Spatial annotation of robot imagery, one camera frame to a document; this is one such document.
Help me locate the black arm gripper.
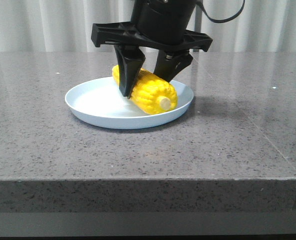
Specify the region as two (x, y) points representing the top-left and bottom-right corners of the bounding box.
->
(91, 0), (213, 99)

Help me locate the yellow plastic corn cob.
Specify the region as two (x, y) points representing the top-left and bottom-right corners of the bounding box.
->
(112, 64), (178, 116)

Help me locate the light blue round plate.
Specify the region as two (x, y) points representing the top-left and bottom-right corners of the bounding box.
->
(65, 76), (194, 130)

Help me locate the white pleated curtain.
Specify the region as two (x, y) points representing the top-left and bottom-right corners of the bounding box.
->
(0, 0), (296, 52)

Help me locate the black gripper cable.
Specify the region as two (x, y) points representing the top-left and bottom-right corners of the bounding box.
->
(196, 0), (246, 24)

